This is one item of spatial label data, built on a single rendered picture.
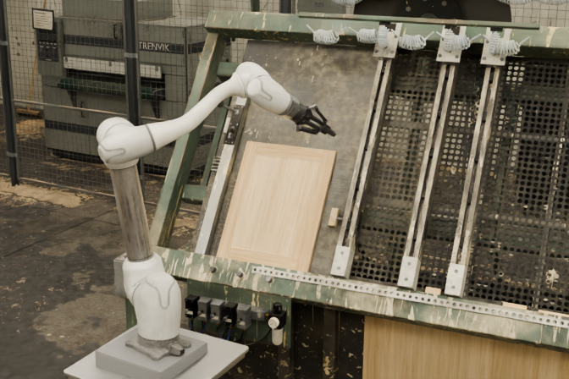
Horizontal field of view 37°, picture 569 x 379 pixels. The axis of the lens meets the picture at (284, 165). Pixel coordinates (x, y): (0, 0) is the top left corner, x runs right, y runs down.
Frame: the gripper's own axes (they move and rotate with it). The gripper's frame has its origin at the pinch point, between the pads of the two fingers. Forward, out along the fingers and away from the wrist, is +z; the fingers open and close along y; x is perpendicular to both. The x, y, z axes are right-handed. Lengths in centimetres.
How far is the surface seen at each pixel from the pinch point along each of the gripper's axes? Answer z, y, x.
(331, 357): 69, -84, -21
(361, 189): 37.3, -15.1, 2.2
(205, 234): 10, -78, 31
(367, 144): 37.0, -0.4, 16.9
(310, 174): 30.7, -27.5, 25.7
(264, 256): 25, -65, 8
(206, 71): 0, -29, 97
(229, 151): 11, -46, 57
